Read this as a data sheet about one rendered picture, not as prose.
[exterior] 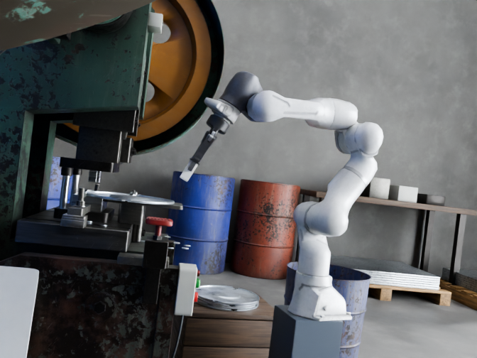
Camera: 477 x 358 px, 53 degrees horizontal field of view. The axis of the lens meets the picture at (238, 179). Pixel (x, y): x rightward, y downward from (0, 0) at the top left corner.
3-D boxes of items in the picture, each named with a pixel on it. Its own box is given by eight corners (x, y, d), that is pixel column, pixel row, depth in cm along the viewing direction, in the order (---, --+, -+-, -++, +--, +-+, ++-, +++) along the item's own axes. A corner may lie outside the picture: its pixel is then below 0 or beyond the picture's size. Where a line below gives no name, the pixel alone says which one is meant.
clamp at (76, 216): (92, 221, 147) (96, 187, 147) (83, 228, 130) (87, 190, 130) (72, 219, 146) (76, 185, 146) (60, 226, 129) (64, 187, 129)
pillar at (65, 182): (67, 208, 147) (72, 163, 147) (65, 209, 145) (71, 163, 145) (59, 207, 147) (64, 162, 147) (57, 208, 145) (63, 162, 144)
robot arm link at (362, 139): (355, 190, 179) (383, 156, 183) (380, 189, 163) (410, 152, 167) (320, 153, 176) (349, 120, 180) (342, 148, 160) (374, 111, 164)
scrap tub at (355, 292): (341, 351, 267) (351, 266, 267) (373, 385, 226) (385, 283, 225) (267, 346, 261) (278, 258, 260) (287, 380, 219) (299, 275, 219)
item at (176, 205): (177, 240, 166) (182, 202, 166) (178, 246, 153) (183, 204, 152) (103, 233, 163) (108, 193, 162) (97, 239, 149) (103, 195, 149)
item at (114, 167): (118, 179, 166) (120, 163, 166) (112, 180, 146) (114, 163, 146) (70, 173, 163) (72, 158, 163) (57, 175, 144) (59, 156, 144)
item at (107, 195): (75, 196, 140) (76, 193, 140) (91, 191, 169) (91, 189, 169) (174, 207, 144) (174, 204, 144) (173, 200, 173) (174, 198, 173)
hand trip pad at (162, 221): (169, 246, 129) (172, 218, 129) (170, 250, 123) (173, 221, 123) (143, 243, 128) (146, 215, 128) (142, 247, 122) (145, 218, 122)
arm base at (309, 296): (332, 305, 182) (337, 269, 182) (360, 322, 165) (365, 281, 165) (279, 304, 175) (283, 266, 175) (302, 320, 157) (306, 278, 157)
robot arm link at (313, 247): (307, 265, 183) (315, 200, 183) (334, 277, 165) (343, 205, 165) (282, 264, 179) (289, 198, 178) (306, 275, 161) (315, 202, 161)
